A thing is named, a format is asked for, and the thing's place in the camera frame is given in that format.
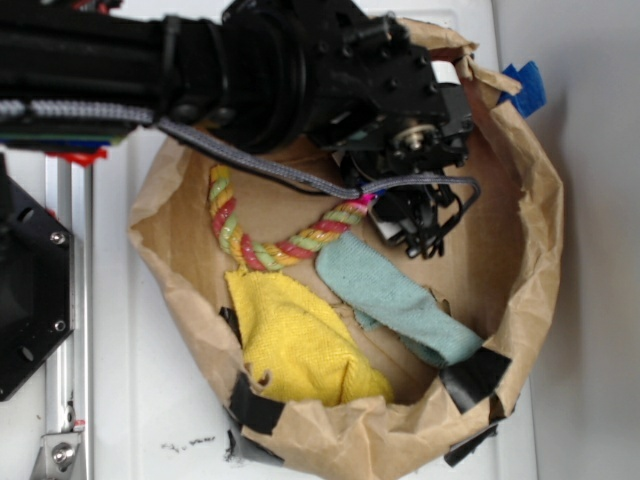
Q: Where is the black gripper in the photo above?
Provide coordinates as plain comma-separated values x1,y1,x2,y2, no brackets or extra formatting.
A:
299,1,481,259

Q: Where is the multicolored twisted rope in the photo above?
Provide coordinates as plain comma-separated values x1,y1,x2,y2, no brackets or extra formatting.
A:
208,163,376,273

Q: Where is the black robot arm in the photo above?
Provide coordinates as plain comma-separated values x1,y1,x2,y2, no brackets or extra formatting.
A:
1,1,473,258

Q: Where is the teal microfiber cloth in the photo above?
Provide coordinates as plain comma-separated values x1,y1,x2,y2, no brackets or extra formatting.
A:
316,233,484,368

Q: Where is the blue tape piece right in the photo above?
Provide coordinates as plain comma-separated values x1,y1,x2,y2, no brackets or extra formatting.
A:
498,61,547,118

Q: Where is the brown paper bag bin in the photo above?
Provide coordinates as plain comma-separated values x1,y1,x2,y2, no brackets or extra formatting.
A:
129,20,564,479

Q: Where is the yellow microfiber cloth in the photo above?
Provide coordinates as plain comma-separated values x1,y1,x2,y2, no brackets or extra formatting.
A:
225,270,394,407

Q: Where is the grey braided cable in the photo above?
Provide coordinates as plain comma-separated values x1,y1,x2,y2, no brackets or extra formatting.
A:
157,118,482,206

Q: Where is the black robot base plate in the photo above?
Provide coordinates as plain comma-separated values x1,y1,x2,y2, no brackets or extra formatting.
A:
1,163,73,401

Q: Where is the aluminium extrusion rail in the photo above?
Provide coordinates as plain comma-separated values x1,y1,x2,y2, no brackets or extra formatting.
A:
39,155,95,479

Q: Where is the metal corner bracket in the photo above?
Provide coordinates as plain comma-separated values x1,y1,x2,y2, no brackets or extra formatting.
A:
29,432,82,480

